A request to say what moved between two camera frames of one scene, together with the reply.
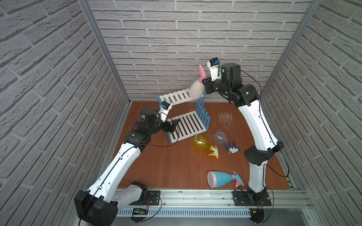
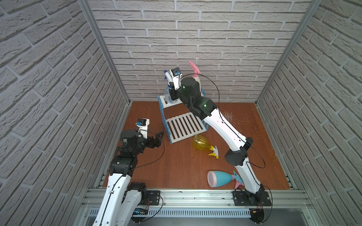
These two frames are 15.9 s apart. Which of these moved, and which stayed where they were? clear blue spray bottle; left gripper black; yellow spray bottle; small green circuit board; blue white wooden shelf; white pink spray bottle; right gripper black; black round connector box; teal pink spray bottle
Moved: left gripper black; right gripper black; clear blue spray bottle; white pink spray bottle
Stayed: blue white wooden shelf; teal pink spray bottle; yellow spray bottle; small green circuit board; black round connector box
